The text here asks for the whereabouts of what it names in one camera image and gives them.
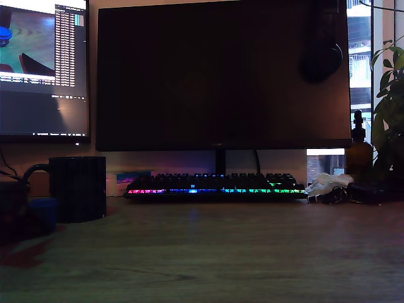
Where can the dark ribbed coffee mug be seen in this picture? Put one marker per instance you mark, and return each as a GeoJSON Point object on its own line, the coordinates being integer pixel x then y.
{"type": "Point", "coordinates": [79, 189]}

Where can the blue coffee capsule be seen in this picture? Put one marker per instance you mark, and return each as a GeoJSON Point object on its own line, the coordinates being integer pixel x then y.
{"type": "Point", "coordinates": [43, 214]}

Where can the amber glass pump bottle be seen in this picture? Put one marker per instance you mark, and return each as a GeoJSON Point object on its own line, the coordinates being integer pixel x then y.
{"type": "Point", "coordinates": [360, 154]}

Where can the black key bunch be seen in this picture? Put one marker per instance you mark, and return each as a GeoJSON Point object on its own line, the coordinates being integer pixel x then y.
{"type": "Point", "coordinates": [336, 195]}

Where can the lit computer monitor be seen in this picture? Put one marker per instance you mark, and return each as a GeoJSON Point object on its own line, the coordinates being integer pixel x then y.
{"type": "Point", "coordinates": [47, 110]}

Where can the black headphones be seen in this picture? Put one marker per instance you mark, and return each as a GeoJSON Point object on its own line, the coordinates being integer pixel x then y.
{"type": "Point", "coordinates": [322, 63]}

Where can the backlit black mechanical keyboard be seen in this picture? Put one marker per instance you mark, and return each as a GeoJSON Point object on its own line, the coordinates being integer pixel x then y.
{"type": "Point", "coordinates": [221, 186]}

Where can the black pouch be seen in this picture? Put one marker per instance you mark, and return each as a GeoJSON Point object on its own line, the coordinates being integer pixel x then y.
{"type": "Point", "coordinates": [369, 191]}

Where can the black monitor foot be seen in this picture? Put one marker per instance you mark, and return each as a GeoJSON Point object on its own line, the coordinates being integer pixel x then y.
{"type": "Point", "coordinates": [12, 187]}

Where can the white box with printed picture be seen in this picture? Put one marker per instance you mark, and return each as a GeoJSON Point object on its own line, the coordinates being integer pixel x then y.
{"type": "Point", "coordinates": [132, 180]}

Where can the large dark computer monitor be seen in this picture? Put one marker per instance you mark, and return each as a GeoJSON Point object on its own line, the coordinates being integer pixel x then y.
{"type": "Point", "coordinates": [205, 79]}

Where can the crumpled white tissue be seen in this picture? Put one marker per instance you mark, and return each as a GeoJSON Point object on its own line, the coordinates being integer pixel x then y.
{"type": "Point", "coordinates": [328, 180]}

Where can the green leafy house plant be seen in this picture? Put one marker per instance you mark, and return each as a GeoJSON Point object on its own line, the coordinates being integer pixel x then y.
{"type": "Point", "coordinates": [389, 120]}

